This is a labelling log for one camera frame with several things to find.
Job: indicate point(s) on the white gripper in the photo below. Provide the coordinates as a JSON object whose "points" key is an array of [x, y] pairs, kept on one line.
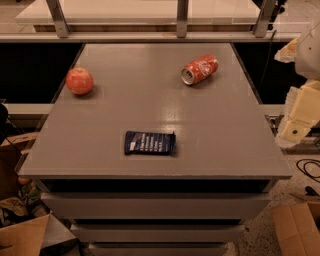
{"points": [[310, 55]]}

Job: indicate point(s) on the dark blue rxbar wrapper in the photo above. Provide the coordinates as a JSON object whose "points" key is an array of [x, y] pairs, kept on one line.
{"points": [[148, 143]]}

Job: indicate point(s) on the red apple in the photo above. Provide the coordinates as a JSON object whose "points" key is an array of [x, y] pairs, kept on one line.
{"points": [[79, 81]]}

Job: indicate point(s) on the crushed red soda can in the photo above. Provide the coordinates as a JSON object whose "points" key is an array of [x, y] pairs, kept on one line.
{"points": [[199, 69]]}

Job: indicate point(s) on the cardboard box lower right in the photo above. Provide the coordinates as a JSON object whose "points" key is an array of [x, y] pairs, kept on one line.
{"points": [[298, 229]]}

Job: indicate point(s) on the cardboard box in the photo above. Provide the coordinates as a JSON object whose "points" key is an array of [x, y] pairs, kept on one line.
{"points": [[29, 237], [298, 229]]}

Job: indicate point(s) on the cardboard box lower left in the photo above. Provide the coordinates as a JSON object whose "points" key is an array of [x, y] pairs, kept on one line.
{"points": [[29, 237]]}

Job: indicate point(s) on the metal railing frame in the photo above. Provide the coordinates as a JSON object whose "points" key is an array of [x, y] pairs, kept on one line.
{"points": [[155, 20]]}

